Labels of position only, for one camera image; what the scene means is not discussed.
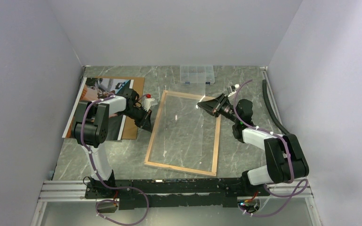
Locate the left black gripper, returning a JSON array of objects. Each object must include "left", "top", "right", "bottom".
[{"left": 120, "top": 106, "right": 153, "bottom": 132}]

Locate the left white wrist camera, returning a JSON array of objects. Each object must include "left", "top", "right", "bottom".
[{"left": 141, "top": 94, "right": 158, "bottom": 111}]

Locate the brown backing board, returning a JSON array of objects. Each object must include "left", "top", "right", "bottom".
[{"left": 92, "top": 77, "right": 145, "bottom": 141}]

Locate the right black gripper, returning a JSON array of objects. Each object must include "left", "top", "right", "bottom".
[{"left": 197, "top": 93, "right": 240, "bottom": 124}]

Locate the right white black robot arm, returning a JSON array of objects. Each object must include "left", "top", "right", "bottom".
[{"left": 197, "top": 94, "right": 309, "bottom": 195}]

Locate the clear acrylic glazing sheet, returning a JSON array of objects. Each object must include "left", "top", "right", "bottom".
[{"left": 151, "top": 72, "right": 219, "bottom": 171}]

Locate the black foam tube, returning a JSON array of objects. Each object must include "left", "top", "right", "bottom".
[{"left": 262, "top": 79, "right": 290, "bottom": 140}]

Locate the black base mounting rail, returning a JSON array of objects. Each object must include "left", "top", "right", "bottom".
[{"left": 85, "top": 177, "right": 269, "bottom": 210}]

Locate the white wooden picture frame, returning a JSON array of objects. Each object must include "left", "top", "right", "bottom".
[{"left": 144, "top": 90, "right": 222, "bottom": 177}]

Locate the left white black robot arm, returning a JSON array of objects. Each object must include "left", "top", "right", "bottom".
[{"left": 71, "top": 89, "right": 156, "bottom": 198}]

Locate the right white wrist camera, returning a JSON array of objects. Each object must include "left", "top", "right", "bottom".
[{"left": 227, "top": 84, "right": 240, "bottom": 97}]

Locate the aluminium extrusion rail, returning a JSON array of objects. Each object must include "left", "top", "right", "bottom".
[{"left": 38, "top": 180, "right": 88, "bottom": 202}]

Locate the printed photo poster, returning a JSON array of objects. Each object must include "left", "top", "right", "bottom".
[{"left": 62, "top": 77, "right": 137, "bottom": 141}]

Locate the clear plastic organizer box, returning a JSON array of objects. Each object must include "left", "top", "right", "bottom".
[{"left": 180, "top": 65, "right": 215, "bottom": 85}]

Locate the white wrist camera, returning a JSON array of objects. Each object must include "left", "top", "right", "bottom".
[
  {"left": 141, "top": 94, "right": 158, "bottom": 111},
  {"left": 227, "top": 84, "right": 240, "bottom": 97}
]

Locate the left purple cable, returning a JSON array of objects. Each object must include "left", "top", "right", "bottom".
[{"left": 80, "top": 93, "right": 150, "bottom": 226}]

